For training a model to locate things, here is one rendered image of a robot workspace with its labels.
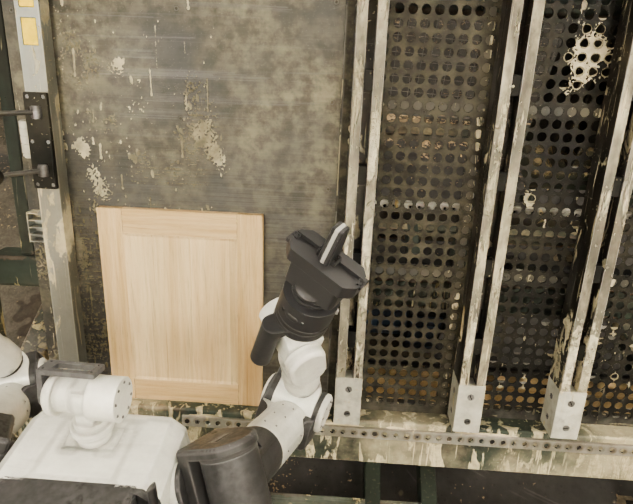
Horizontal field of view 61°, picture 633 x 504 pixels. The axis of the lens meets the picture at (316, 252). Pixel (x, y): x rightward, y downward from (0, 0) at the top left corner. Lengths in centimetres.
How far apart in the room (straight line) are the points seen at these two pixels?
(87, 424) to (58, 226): 56
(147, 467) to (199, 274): 52
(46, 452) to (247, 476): 30
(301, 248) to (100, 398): 35
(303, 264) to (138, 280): 65
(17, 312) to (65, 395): 208
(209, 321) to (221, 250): 18
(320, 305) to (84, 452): 42
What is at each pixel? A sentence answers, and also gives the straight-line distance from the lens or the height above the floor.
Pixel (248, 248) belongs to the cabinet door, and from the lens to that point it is 121.
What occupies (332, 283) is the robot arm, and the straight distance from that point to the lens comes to 71.
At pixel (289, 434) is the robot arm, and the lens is 99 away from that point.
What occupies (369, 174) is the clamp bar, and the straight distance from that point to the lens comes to 110.
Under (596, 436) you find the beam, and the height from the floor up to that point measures 90.
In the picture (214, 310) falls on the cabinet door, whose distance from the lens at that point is 128.
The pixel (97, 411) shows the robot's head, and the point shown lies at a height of 143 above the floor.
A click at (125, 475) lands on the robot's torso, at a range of 87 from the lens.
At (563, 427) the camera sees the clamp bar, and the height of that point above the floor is 95.
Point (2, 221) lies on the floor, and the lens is 340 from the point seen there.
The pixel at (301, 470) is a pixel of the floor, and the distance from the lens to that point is 226.
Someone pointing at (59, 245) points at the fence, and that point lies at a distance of 133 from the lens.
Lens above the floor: 216
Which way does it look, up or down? 51 degrees down
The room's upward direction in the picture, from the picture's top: straight up
